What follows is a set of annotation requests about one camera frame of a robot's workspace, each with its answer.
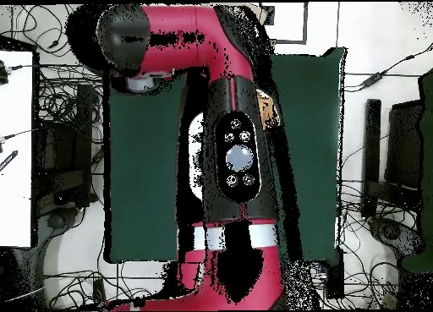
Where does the tan terry towel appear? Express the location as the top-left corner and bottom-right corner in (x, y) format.
(255, 89), (282, 129)

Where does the black flat panel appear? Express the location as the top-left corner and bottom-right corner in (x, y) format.
(384, 99), (425, 191)

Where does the dark green table cloth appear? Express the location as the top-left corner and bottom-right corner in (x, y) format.
(102, 42), (348, 264)

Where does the black equipment stand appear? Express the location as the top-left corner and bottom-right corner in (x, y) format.
(35, 83), (95, 210)

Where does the black upright bar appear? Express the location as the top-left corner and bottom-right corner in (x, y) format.
(360, 98), (382, 220)

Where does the black box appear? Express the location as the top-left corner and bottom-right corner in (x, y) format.
(325, 249), (346, 300)

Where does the grey chair base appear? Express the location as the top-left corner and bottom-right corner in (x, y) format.
(33, 205), (85, 259)

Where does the black power strip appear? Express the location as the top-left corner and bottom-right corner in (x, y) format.
(91, 277), (108, 312)

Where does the black chair base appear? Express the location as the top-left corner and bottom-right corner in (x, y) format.
(367, 216), (425, 259)

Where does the white desk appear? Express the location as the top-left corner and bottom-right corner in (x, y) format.
(0, 49), (35, 249)

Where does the black label strip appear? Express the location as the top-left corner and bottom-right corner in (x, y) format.
(0, 150), (19, 172)

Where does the dark green draped cloth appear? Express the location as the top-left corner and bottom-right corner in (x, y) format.
(400, 67), (433, 274)

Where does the black cable with adapter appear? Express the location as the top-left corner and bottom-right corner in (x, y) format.
(344, 42), (433, 93)

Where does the black cable tangle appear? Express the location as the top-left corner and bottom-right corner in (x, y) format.
(0, 3), (79, 68)

